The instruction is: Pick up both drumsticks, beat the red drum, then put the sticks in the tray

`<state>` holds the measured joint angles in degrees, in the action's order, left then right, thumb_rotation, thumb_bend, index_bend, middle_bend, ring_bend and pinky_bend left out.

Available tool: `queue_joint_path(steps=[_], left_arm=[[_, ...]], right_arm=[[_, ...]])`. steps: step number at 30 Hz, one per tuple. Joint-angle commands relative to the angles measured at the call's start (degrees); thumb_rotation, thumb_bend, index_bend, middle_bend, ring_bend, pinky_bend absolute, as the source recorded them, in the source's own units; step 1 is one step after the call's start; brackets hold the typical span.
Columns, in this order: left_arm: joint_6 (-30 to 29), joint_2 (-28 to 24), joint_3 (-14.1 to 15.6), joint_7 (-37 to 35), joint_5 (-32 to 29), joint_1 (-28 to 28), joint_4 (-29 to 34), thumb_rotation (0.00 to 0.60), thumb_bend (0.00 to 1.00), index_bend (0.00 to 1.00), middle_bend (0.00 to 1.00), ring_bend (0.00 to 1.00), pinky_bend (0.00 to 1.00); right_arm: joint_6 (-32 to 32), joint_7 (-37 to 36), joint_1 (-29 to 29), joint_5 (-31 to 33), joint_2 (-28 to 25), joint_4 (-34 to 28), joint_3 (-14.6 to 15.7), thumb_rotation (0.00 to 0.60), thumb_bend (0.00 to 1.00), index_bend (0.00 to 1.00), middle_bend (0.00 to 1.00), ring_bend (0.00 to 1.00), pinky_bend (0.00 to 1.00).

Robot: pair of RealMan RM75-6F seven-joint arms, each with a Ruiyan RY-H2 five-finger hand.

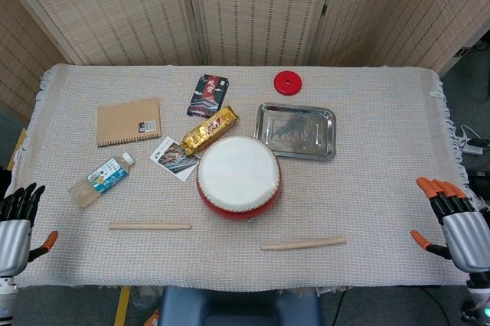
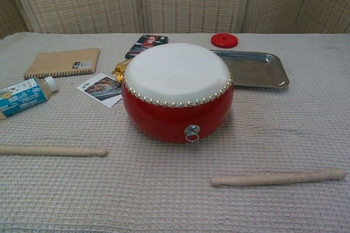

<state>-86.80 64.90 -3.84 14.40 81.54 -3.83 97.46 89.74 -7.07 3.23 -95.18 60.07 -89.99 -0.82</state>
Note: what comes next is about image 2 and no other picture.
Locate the wooden drumstick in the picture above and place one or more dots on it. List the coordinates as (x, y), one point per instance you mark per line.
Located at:
(273, 177)
(54, 151)

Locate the red drum with white skin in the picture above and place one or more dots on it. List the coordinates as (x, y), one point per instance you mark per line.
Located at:
(175, 74)

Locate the rectangular metal tray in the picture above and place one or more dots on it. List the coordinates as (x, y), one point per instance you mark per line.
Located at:
(257, 71)

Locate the gold foil snack packet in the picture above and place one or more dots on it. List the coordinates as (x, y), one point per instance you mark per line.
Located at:
(120, 71)

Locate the dark box with red label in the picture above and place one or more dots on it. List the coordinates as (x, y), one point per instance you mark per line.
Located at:
(149, 41)

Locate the white photo postcard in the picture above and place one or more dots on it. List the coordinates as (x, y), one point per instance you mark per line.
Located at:
(101, 90)

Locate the red round plastic disc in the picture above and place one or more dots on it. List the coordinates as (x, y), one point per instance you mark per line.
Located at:
(224, 40)

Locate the beige woven tablecloth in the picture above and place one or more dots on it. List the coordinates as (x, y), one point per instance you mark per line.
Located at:
(175, 183)

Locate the woven folding screen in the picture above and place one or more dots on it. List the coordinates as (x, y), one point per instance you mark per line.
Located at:
(191, 0)

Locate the brown spiral notebook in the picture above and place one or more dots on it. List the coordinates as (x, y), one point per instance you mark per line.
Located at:
(60, 62)

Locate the plastic bottle with blue label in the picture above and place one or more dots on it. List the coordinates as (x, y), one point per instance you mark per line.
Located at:
(24, 96)

